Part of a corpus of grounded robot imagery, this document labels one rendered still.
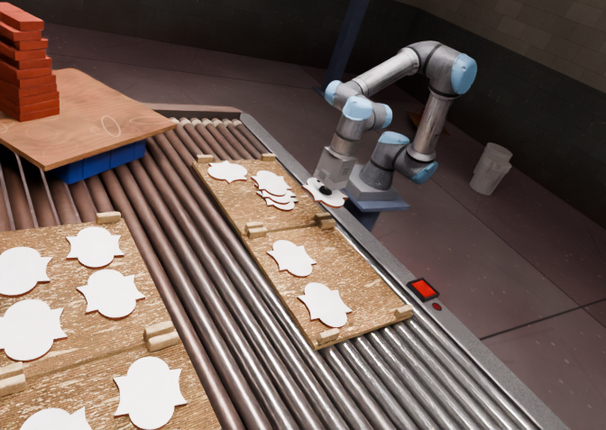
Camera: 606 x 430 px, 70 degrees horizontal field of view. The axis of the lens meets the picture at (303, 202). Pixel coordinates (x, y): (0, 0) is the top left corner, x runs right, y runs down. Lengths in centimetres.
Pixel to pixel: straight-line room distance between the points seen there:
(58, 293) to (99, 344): 16
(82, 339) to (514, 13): 645
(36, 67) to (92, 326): 76
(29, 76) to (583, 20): 581
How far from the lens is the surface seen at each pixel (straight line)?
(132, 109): 163
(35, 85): 145
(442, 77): 156
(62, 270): 112
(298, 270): 121
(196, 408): 91
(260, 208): 142
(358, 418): 102
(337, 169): 125
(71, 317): 102
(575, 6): 641
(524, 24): 669
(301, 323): 110
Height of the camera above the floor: 172
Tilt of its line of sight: 31 degrees down
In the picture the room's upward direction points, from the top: 20 degrees clockwise
